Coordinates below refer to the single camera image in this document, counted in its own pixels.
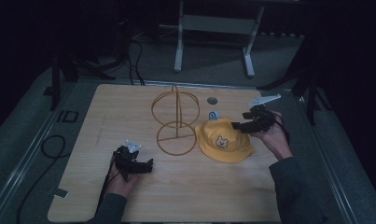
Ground black looped floor cable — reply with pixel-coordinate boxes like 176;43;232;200
15;133;67;224

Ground metal floor rail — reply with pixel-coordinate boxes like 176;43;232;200
292;91;362;224
0;83;79;218

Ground black hanging cables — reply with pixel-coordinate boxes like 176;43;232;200
125;36;146;87

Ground gold wire hat stand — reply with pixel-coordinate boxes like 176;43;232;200
150;83;202;157

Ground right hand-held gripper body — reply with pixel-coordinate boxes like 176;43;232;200
246;93;283;134

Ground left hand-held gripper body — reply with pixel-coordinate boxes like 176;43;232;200
113;139;143;182

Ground person's left hand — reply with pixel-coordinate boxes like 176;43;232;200
105;155;141;199

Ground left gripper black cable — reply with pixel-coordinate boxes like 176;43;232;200
96;155;118;210

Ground black tripod stand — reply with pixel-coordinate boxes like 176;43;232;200
49;50;117;112
258;36;333;126

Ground person's right hand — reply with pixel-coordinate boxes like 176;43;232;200
250;111;294;161

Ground yellow bucket hat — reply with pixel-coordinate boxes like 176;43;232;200
194;117;256;164

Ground grey tape piece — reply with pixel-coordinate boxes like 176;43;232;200
52;189;70;200

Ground white desk frame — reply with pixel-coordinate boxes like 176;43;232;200
174;0;266;78

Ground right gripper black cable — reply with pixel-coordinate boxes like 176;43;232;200
272;112;291;147

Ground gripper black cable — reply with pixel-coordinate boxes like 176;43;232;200
96;155;118;210
272;112;291;147

